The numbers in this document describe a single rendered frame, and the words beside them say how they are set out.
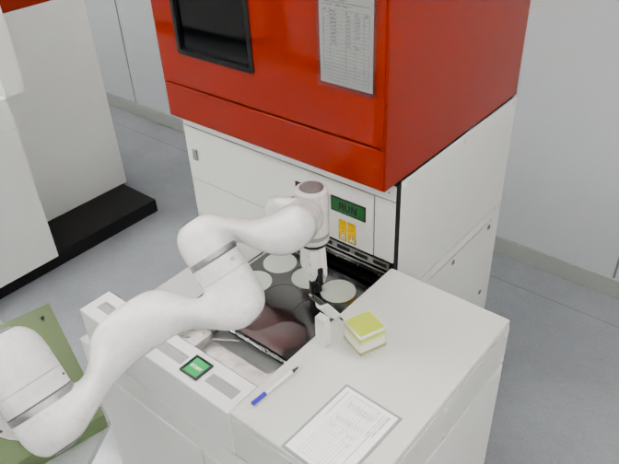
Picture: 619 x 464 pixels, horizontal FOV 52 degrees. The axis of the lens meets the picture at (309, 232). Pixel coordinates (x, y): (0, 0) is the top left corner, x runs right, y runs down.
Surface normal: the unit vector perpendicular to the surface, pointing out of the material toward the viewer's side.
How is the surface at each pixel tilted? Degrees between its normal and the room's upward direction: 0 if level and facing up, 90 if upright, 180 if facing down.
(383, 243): 90
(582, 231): 90
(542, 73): 90
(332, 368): 0
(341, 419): 0
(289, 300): 0
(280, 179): 90
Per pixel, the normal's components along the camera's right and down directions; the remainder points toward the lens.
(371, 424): -0.04, -0.82
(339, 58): -0.64, 0.46
